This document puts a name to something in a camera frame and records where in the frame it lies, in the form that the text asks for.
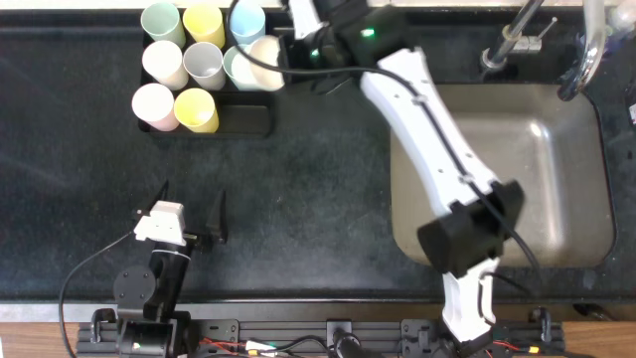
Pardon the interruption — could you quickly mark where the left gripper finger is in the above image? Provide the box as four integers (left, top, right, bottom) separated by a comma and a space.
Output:
131, 179, 171, 219
206, 189, 231, 246

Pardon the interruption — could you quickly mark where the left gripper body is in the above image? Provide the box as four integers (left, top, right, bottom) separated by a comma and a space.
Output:
183, 231, 214, 253

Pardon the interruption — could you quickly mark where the pink cup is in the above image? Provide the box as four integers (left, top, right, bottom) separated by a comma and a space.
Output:
131, 83, 181, 133

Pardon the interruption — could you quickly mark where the white cup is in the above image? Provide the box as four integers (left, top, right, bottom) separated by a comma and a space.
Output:
246, 34, 287, 93

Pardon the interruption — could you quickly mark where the yellow cup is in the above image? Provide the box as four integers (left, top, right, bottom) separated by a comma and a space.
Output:
182, 3, 227, 50
173, 88, 221, 134

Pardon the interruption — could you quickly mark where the black tray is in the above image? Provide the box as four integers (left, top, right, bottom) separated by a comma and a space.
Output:
137, 3, 274, 140

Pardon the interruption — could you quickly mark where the cream cup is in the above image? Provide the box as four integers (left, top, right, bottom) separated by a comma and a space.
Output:
141, 40, 190, 91

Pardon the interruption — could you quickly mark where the grey cup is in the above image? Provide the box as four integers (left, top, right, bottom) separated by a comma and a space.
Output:
182, 42, 228, 92

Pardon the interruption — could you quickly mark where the green cup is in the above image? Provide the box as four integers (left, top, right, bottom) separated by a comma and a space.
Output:
223, 44, 259, 92
140, 2, 187, 49

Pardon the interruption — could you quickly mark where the blue cup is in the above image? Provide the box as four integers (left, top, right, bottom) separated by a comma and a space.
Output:
229, 2, 267, 46

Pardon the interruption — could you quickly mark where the steel tap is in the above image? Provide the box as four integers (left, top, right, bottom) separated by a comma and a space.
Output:
478, 0, 611, 103

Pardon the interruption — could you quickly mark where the steel sink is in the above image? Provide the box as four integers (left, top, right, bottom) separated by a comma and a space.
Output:
389, 82, 617, 269

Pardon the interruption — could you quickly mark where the blue soap bottle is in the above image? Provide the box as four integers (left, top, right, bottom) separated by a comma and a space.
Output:
603, 2, 636, 56

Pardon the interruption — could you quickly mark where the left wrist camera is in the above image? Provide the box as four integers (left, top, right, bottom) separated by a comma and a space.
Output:
132, 200, 188, 248

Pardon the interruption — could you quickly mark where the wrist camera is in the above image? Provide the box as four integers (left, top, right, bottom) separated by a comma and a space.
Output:
286, 0, 324, 42
132, 200, 188, 248

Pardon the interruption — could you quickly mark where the mounting rail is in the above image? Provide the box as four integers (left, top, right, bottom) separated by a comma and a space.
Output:
77, 306, 567, 358

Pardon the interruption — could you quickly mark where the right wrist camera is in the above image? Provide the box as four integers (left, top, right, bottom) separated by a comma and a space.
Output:
286, 0, 324, 42

